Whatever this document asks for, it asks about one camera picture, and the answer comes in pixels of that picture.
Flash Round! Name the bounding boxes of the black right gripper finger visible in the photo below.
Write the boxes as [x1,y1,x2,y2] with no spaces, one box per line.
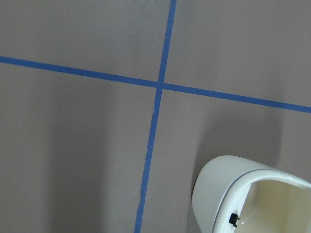
[229,213,240,226]

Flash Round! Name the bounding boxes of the white ceramic HOME mug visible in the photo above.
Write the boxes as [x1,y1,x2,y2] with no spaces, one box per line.
[192,155,311,233]

